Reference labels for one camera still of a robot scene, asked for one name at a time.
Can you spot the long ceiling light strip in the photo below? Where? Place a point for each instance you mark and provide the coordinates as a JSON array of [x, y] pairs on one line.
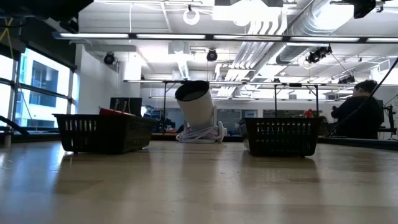
[[93, 35]]

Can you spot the dark red wall charger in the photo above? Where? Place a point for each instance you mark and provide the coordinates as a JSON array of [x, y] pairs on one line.
[[113, 112]]

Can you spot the background black robot arm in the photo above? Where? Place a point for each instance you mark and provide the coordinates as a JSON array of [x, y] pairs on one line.
[[168, 123]]

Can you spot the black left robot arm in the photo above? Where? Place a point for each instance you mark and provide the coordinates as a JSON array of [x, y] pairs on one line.
[[46, 7]]

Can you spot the silver ceiling ducts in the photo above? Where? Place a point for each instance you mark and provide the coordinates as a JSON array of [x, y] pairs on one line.
[[248, 59]]

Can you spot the black slotted plastic basket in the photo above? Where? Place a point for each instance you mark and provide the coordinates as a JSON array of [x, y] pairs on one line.
[[281, 137], [102, 135]]

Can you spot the dark blue monitor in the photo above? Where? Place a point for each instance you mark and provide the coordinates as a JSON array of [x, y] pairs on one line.
[[135, 105]]

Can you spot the person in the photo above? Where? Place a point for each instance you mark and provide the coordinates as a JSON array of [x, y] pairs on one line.
[[354, 118]]

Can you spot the background black test frame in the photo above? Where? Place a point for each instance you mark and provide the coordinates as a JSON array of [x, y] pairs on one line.
[[248, 83]]

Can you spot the black ceiling spotlight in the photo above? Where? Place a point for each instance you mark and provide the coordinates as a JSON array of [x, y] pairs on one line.
[[109, 58], [346, 80], [317, 55], [212, 55]]

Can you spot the white cylindrical projector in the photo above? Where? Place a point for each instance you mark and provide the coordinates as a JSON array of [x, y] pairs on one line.
[[197, 105]]

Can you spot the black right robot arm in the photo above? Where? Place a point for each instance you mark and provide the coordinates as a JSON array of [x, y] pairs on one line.
[[363, 7]]

